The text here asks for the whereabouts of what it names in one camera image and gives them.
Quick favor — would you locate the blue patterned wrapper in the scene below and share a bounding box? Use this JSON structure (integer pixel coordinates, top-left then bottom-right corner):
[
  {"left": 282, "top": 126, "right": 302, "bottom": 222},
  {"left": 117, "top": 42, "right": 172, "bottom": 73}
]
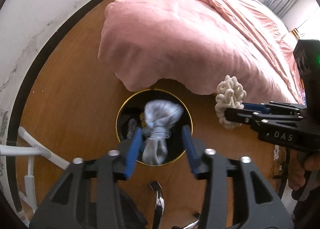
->
[{"left": 142, "top": 100, "right": 183, "bottom": 165}]

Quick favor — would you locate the person's right hand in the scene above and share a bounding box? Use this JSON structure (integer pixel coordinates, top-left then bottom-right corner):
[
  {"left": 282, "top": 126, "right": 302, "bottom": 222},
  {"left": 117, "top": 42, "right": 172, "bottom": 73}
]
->
[{"left": 288, "top": 150, "right": 319, "bottom": 191}]

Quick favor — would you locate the pink bed blanket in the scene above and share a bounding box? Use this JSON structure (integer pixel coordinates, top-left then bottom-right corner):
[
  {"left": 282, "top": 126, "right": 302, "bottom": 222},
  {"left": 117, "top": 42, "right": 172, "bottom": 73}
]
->
[{"left": 98, "top": 0, "right": 303, "bottom": 103}]

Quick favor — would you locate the cream knotted rope ball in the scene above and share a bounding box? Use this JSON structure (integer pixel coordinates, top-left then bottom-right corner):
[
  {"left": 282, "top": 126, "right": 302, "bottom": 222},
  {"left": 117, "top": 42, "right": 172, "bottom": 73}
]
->
[{"left": 215, "top": 75, "right": 247, "bottom": 130}]

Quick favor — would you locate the black round trash bin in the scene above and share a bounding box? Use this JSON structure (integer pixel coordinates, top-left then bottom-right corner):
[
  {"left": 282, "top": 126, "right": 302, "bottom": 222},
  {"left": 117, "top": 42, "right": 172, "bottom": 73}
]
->
[{"left": 116, "top": 89, "right": 193, "bottom": 165}]

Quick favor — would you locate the white chair leg frame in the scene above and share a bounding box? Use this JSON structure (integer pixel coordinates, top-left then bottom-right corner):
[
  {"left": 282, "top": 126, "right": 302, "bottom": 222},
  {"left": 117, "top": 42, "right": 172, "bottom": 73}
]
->
[{"left": 1, "top": 126, "right": 70, "bottom": 213}]

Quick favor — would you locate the chrome chair base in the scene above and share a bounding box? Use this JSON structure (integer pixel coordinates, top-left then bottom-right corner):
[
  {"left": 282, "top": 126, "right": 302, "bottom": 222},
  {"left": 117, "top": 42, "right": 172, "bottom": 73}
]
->
[{"left": 149, "top": 181, "right": 201, "bottom": 229}]

